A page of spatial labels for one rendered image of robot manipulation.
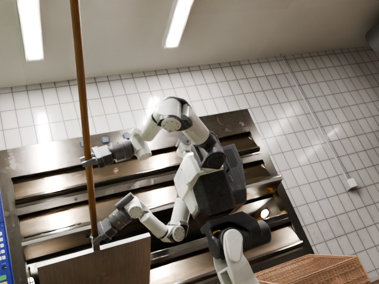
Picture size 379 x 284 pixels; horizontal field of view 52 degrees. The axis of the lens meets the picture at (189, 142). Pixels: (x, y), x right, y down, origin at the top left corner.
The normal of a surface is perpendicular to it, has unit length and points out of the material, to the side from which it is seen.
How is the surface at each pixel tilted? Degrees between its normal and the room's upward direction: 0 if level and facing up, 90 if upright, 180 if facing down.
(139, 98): 90
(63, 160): 90
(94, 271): 148
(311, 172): 90
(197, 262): 70
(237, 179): 90
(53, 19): 180
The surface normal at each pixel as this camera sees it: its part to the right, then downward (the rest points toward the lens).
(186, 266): 0.13, -0.74
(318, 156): 0.25, -0.47
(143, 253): 0.42, 0.48
